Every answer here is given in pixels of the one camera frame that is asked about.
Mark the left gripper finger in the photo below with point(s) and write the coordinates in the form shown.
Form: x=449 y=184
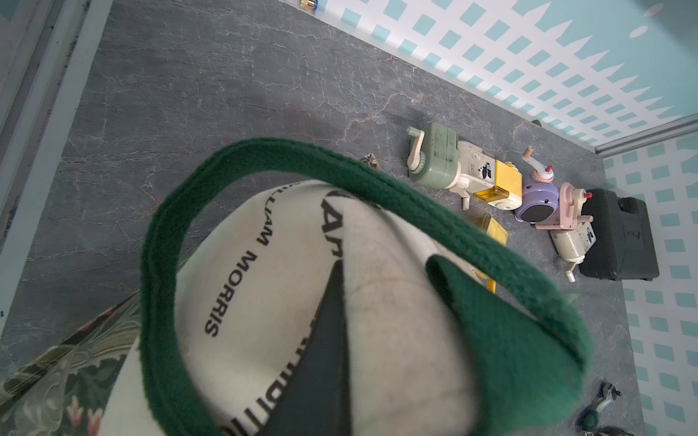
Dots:
x=317 y=400

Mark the cream canvas tote bag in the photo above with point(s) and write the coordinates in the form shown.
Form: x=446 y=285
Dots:
x=289 y=290

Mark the yellow crank pencil sharpener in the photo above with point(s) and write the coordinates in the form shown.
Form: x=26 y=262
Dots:
x=494 y=230

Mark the green pencil sharpener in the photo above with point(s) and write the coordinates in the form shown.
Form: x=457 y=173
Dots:
x=433 y=159

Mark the beige pencil sharpener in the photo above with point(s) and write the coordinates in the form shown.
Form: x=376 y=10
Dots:
x=474 y=172

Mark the cream crank pencil sharpener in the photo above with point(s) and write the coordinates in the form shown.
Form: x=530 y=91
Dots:
x=572 y=246

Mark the purple pencil sharpener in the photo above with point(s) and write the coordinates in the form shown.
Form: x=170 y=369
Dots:
x=540 y=197

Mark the pink pencil sharpener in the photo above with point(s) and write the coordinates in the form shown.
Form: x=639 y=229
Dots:
x=569 y=213

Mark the black plastic tool case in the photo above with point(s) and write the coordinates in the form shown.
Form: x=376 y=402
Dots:
x=624 y=247

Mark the small brass object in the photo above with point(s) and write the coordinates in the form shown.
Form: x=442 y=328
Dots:
x=310 y=5

